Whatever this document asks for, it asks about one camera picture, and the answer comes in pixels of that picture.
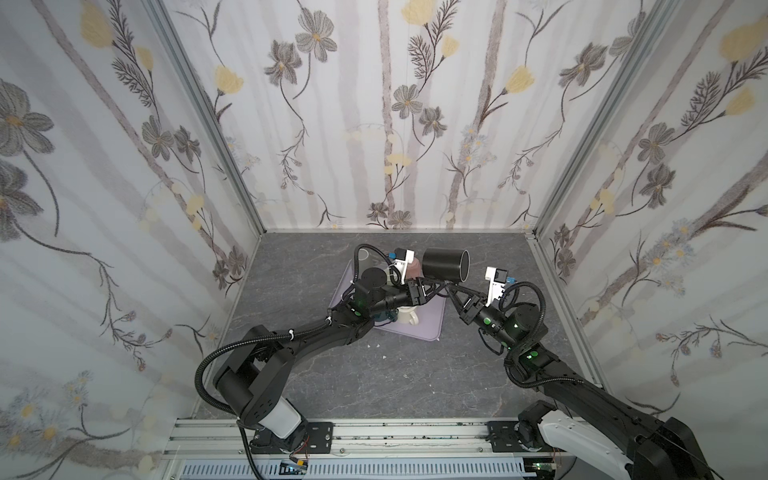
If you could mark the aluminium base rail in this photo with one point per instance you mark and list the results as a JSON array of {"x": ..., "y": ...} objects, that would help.
[{"x": 350, "y": 438}]

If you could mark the cream mug red inside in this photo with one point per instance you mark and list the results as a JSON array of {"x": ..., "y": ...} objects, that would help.
[{"x": 408, "y": 316}]

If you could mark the pink ceramic mug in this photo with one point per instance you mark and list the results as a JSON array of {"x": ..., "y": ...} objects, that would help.
[{"x": 414, "y": 270}]

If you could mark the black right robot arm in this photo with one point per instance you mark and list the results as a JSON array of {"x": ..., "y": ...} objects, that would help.
[{"x": 578, "y": 417}]

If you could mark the white slotted cable duct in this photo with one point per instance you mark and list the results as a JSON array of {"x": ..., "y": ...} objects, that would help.
[{"x": 398, "y": 468}]

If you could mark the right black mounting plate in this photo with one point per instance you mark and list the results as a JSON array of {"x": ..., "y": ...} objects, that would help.
[{"x": 513, "y": 436}]

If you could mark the lavender plastic tray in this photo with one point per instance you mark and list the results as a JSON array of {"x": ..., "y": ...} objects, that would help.
[{"x": 430, "y": 315}]

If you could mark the dark green ceramic mug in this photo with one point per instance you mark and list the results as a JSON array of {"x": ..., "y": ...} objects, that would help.
[{"x": 388, "y": 316}]

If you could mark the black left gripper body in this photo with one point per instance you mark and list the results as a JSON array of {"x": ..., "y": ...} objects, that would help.
[{"x": 414, "y": 291}]

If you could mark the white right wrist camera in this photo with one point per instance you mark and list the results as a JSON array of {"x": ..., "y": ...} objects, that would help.
[{"x": 498, "y": 280}]

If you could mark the black ceramic mug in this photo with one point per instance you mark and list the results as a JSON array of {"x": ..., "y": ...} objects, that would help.
[{"x": 445, "y": 264}]

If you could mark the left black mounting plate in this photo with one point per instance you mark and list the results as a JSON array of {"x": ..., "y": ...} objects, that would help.
[{"x": 309, "y": 438}]

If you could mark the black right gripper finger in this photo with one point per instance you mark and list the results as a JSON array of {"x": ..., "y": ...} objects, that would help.
[
  {"x": 472, "y": 294},
  {"x": 460, "y": 303}
]

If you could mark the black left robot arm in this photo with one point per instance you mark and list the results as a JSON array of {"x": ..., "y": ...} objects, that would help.
[{"x": 253, "y": 376}]

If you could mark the black mounting plate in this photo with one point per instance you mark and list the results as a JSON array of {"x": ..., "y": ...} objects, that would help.
[
  {"x": 513, "y": 436},
  {"x": 309, "y": 438}
]

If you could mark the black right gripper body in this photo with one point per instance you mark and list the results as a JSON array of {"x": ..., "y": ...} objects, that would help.
[{"x": 472, "y": 306}]

